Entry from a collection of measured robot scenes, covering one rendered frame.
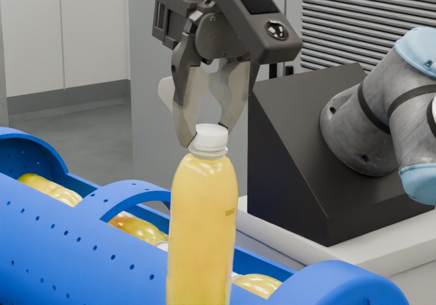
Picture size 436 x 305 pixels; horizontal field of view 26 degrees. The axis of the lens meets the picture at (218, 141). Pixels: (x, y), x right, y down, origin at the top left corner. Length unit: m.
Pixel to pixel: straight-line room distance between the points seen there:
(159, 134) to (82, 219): 2.72
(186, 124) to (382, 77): 0.53
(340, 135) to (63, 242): 0.45
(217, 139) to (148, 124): 3.21
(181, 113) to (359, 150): 0.58
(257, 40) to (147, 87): 3.27
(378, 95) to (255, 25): 0.59
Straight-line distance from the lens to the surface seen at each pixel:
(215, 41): 0.92
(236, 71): 0.95
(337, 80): 1.59
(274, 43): 0.85
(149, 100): 4.12
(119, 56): 6.81
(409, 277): 1.49
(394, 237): 1.48
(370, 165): 1.48
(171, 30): 0.95
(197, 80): 0.93
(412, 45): 1.38
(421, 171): 1.30
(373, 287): 1.16
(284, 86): 1.52
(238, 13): 0.87
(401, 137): 1.34
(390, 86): 1.39
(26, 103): 6.53
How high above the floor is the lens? 1.71
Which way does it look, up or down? 17 degrees down
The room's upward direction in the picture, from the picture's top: straight up
